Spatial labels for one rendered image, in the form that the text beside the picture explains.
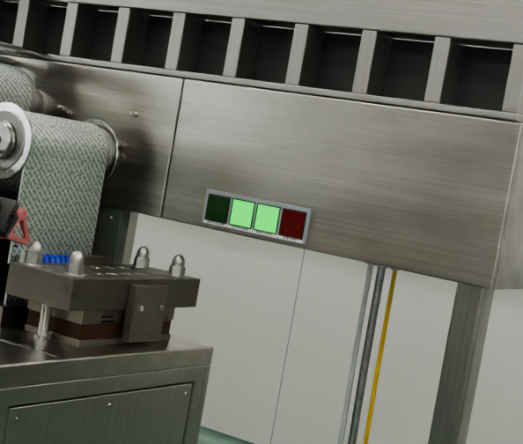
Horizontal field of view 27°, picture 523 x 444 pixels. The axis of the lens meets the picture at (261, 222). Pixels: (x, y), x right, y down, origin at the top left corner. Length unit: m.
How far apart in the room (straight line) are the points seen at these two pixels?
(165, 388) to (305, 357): 2.66
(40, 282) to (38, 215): 0.19
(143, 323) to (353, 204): 0.47
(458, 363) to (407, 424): 2.46
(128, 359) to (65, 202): 0.37
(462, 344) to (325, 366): 2.63
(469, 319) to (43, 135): 0.90
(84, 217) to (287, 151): 0.44
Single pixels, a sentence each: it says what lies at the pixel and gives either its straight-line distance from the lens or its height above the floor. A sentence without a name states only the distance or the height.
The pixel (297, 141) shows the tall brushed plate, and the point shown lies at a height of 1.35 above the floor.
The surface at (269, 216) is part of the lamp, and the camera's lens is 2.19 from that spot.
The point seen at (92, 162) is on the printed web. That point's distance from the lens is 2.30.
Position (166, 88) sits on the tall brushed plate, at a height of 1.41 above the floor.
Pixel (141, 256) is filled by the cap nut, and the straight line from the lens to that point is 2.36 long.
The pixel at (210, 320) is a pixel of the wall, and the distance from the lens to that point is 5.09.
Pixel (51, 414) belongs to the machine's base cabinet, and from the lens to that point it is 1.97.
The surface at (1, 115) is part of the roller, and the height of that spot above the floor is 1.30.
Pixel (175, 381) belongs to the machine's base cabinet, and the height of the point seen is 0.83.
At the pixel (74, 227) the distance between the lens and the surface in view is 2.29.
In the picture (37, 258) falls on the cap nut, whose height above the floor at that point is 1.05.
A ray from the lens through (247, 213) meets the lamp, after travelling 2.22.
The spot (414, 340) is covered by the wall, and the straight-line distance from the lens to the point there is 4.60.
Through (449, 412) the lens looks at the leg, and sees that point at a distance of 2.21.
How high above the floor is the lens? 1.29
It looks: 3 degrees down
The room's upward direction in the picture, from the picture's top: 10 degrees clockwise
